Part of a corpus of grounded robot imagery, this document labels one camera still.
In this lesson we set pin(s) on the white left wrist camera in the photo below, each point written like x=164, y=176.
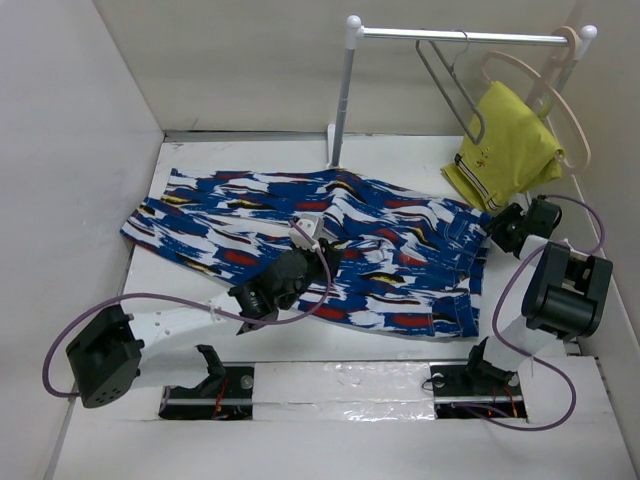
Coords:
x=306, y=231

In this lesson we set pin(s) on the white clothes rack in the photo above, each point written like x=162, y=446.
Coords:
x=357, y=31

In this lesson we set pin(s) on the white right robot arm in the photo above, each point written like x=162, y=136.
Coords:
x=564, y=300

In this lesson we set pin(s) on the beige wooden hanger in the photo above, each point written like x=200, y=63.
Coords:
x=545, y=94

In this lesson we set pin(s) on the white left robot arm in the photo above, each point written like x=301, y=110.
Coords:
x=117, y=352

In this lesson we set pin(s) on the yellow folded shorts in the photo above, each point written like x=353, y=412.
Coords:
x=516, y=154

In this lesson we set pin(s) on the blue patterned trousers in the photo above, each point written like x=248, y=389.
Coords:
x=411, y=263

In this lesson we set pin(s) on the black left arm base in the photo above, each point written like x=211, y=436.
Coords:
x=225, y=394

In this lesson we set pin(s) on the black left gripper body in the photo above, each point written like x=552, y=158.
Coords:
x=315, y=270

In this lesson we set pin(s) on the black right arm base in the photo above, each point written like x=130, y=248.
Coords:
x=464, y=388

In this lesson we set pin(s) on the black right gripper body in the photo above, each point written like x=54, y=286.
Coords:
x=506, y=224

